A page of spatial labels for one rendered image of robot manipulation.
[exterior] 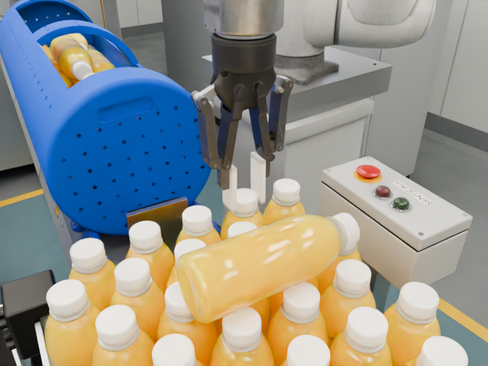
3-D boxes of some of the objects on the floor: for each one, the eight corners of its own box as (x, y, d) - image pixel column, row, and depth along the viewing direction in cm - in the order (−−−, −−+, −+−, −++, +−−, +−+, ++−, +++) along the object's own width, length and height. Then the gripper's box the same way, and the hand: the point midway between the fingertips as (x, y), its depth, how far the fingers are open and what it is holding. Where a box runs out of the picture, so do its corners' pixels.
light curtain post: (143, 208, 254) (88, -172, 165) (146, 213, 249) (92, -174, 160) (132, 210, 251) (71, -174, 162) (136, 216, 247) (75, -176, 158)
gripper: (286, 17, 57) (279, 176, 70) (162, 33, 50) (179, 206, 63) (322, 29, 52) (307, 200, 64) (189, 48, 45) (201, 235, 57)
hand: (243, 182), depth 62 cm, fingers closed on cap, 4 cm apart
